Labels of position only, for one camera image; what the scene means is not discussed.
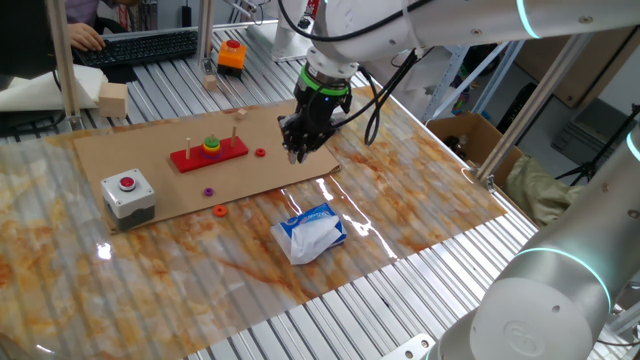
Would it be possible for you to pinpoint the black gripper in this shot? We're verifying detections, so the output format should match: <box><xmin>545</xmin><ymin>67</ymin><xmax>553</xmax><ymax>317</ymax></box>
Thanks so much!
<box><xmin>277</xmin><ymin>83</ymin><xmax>354</xmax><ymax>165</ymax></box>

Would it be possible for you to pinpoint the purple sleeved forearm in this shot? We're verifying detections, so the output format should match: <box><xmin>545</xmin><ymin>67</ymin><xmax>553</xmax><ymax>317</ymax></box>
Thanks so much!
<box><xmin>64</xmin><ymin>0</ymin><xmax>119</xmax><ymax>26</ymax></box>

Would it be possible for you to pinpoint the red Hanoi base with pegs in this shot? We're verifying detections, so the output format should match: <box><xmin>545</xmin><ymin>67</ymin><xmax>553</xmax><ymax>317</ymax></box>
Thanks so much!
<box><xmin>169</xmin><ymin>125</ymin><xmax>250</xmax><ymax>174</ymax></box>

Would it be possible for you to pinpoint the large wooden block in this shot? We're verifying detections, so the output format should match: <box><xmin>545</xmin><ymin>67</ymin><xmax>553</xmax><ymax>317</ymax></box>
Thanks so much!
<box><xmin>97</xmin><ymin>82</ymin><xmax>130</xmax><ymax>120</ymax></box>

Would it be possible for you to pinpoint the person's bare hand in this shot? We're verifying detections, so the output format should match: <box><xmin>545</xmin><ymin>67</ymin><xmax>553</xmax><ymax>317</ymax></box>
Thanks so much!
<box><xmin>68</xmin><ymin>22</ymin><xmax>107</xmax><ymax>53</ymax></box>

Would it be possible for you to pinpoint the blue white tissue pack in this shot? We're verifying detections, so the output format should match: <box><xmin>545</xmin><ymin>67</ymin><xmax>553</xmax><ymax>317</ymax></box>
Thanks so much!
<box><xmin>270</xmin><ymin>202</ymin><xmax>348</xmax><ymax>266</ymax></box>

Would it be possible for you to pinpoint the orange emergency stop box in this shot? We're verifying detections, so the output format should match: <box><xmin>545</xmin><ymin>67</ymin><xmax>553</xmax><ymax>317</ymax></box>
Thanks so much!
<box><xmin>216</xmin><ymin>38</ymin><xmax>248</xmax><ymax>79</ymax></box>

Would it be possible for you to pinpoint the brown cardboard sheet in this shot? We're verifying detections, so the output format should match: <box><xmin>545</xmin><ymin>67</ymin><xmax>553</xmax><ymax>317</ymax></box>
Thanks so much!
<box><xmin>73</xmin><ymin>101</ymin><xmax>343</xmax><ymax>235</ymax></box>

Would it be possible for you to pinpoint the marble pattern plastic mat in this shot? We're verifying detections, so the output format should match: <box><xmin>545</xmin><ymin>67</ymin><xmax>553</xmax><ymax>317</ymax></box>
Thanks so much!
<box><xmin>0</xmin><ymin>84</ymin><xmax>508</xmax><ymax>360</ymax></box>

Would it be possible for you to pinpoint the red push button box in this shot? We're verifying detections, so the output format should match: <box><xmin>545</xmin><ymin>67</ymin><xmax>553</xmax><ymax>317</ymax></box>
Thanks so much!
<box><xmin>100</xmin><ymin>168</ymin><xmax>157</xmax><ymax>233</ymax></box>

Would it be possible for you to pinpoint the open cardboard box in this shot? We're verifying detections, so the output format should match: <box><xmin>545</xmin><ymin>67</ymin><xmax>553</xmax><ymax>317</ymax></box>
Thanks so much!
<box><xmin>425</xmin><ymin>112</ymin><xmax>524</xmax><ymax>176</ymax></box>

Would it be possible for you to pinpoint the black computer keyboard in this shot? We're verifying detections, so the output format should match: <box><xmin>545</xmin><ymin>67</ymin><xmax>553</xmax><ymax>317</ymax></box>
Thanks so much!
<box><xmin>73</xmin><ymin>28</ymin><xmax>200</xmax><ymax>69</ymax></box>

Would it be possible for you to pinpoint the olive green bag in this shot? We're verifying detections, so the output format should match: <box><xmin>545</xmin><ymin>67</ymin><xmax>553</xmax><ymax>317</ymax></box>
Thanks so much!
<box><xmin>503</xmin><ymin>154</ymin><xmax>584</xmax><ymax>229</ymax></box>

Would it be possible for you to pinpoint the white cloth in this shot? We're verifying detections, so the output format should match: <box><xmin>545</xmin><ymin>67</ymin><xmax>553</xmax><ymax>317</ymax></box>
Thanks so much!
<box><xmin>0</xmin><ymin>63</ymin><xmax>109</xmax><ymax>112</ymax></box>

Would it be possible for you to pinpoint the brown wooden cabinet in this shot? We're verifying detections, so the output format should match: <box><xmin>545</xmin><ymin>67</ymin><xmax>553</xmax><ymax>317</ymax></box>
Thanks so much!
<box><xmin>514</xmin><ymin>25</ymin><xmax>640</xmax><ymax>109</ymax></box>

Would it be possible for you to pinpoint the black monitor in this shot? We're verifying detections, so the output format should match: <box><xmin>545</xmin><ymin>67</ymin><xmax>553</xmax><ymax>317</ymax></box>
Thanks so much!
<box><xmin>0</xmin><ymin>0</ymin><xmax>59</xmax><ymax>79</ymax></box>

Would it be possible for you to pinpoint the black tripod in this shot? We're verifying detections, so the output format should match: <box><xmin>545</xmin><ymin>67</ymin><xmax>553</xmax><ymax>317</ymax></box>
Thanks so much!
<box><xmin>554</xmin><ymin>102</ymin><xmax>640</xmax><ymax>186</ymax></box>

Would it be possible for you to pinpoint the thick black cable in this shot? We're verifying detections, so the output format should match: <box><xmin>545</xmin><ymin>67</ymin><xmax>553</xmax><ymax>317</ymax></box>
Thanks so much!
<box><xmin>344</xmin><ymin>47</ymin><xmax>419</xmax><ymax>147</ymax></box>

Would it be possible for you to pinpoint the white pedestal base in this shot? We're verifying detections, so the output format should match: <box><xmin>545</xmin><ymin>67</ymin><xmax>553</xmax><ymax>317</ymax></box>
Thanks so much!
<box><xmin>245</xmin><ymin>0</ymin><xmax>314</xmax><ymax>64</ymax></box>

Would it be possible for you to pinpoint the medium black cable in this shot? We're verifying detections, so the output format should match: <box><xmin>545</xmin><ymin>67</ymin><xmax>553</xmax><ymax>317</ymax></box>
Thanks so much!
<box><xmin>277</xmin><ymin>0</ymin><xmax>436</xmax><ymax>44</ymax></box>

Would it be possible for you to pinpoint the aluminium frame post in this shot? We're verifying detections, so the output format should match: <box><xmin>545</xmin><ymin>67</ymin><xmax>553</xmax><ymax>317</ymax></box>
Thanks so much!
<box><xmin>196</xmin><ymin>0</ymin><xmax>216</xmax><ymax>74</ymax></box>
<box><xmin>474</xmin><ymin>32</ymin><xmax>609</xmax><ymax>194</ymax></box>
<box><xmin>45</xmin><ymin>0</ymin><xmax>84</xmax><ymax>132</ymax></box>

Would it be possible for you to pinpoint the pale metal shelf frame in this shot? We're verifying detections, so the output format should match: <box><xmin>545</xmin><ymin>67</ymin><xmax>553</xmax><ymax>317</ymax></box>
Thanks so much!
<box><xmin>422</xmin><ymin>39</ymin><xmax>526</xmax><ymax>124</ymax></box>

